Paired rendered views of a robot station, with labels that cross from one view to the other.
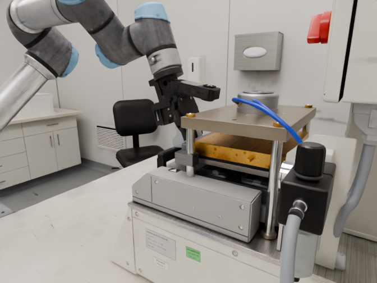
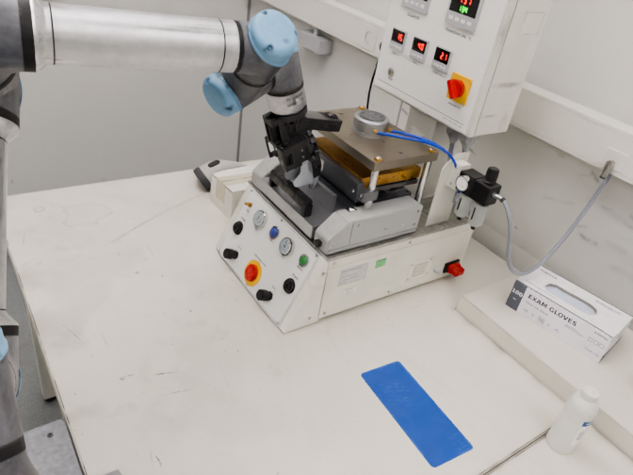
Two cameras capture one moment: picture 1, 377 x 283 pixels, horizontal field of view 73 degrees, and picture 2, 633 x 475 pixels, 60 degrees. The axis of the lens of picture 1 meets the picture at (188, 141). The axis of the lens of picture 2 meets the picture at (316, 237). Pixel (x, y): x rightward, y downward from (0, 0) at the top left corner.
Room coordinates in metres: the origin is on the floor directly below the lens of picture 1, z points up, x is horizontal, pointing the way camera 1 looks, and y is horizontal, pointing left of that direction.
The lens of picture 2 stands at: (0.22, 0.99, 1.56)
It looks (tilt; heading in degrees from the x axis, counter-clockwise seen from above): 33 degrees down; 288
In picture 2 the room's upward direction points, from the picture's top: 10 degrees clockwise
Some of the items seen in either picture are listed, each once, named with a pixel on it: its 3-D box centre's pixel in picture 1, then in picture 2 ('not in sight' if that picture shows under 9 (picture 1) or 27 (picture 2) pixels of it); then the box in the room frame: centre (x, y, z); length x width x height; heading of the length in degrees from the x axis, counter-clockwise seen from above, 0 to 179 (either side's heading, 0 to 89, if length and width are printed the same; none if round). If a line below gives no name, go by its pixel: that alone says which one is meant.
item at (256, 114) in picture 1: (268, 127); (382, 144); (0.47, -0.15, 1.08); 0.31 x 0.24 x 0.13; 147
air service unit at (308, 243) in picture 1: (300, 204); (472, 194); (0.25, -0.12, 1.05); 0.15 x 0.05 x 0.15; 147
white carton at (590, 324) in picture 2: not in sight; (566, 310); (-0.03, -0.15, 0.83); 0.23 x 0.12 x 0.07; 157
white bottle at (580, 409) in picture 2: not in sight; (575, 418); (-0.05, 0.17, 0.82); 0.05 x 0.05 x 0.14
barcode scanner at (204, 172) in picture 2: not in sight; (227, 171); (0.95, -0.31, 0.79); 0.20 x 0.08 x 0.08; 57
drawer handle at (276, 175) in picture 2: (179, 153); (289, 191); (0.61, 0.02, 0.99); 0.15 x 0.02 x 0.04; 147
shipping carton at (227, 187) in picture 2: not in sight; (249, 190); (0.84, -0.24, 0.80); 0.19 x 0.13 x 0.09; 57
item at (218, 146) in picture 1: (253, 133); (366, 151); (0.50, -0.13, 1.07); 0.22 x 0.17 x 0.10; 147
